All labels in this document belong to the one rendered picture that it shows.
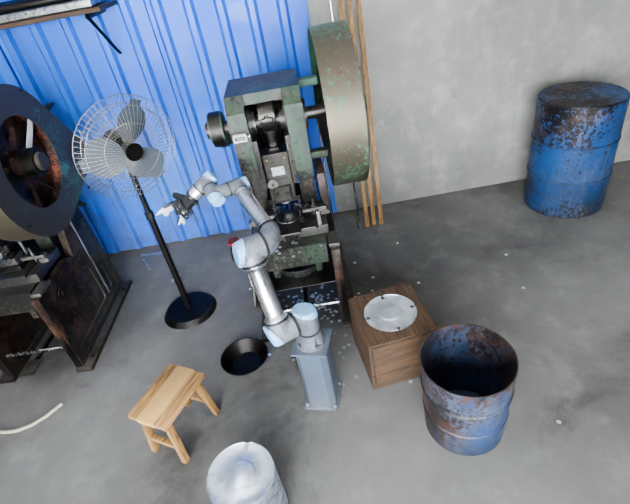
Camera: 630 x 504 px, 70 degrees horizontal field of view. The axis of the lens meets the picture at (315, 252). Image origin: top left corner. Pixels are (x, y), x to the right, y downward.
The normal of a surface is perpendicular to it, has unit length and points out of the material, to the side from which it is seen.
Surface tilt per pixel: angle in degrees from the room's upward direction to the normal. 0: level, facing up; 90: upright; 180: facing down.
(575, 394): 0
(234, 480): 0
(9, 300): 90
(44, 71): 90
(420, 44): 90
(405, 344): 90
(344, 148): 100
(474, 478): 0
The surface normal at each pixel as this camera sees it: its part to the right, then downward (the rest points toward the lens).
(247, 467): -0.15, -0.80
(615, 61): 0.09, 0.57
